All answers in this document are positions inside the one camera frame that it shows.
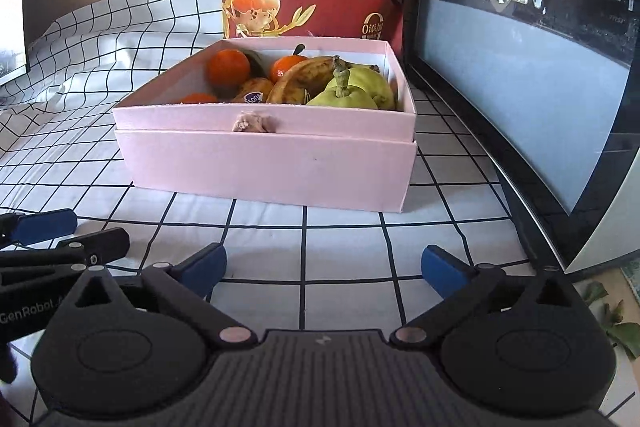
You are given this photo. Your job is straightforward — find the brown spotted banana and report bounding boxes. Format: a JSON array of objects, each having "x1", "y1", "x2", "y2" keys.
[{"x1": 265, "y1": 56, "x2": 381, "y2": 104}]

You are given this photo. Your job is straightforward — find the white black checked tablecloth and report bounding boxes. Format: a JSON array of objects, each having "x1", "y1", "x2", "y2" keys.
[{"x1": 0, "y1": 0, "x2": 566, "y2": 408}]

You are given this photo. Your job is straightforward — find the pink cardboard box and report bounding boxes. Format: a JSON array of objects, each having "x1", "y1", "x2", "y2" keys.
[{"x1": 111, "y1": 37, "x2": 418, "y2": 212}]

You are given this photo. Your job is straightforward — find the spotted banana with sticker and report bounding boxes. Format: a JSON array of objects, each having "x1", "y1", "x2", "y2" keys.
[{"x1": 231, "y1": 77, "x2": 275, "y2": 104}]

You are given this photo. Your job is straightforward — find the green plant leaves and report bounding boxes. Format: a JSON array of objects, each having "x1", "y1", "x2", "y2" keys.
[{"x1": 580, "y1": 279, "x2": 640, "y2": 358}]

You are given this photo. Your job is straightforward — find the yellow pear with long stem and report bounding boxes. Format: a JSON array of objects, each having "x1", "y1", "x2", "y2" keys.
[{"x1": 306, "y1": 57, "x2": 378, "y2": 110}]

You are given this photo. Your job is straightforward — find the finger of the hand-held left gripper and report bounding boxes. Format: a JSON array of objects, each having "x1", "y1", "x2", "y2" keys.
[
  {"x1": 0, "y1": 208, "x2": 78, "y2": 244},
  {"x1": 0, "y1": 227, "x2": 131, "y2": 271}
]

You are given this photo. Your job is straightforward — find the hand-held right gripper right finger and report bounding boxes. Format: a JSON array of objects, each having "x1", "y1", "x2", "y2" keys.
[{"x1": 389, "y1": 244, "x2": 576, "y2": 350}]

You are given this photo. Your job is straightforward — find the right black monitor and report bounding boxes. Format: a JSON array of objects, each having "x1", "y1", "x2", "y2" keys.
[{"x1": 402, "y1": 0, "x2": 640, "y2": 275}]

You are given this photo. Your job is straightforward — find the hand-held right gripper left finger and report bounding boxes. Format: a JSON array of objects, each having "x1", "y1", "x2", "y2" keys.
[{"x1": 75, "y1": 243, "x2": 254, "y2": 350}]

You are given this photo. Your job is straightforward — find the green pear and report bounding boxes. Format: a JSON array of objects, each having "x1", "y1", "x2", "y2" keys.
[{"x1": 350, "y1": 64, "x2": 398, "y2": 110}]

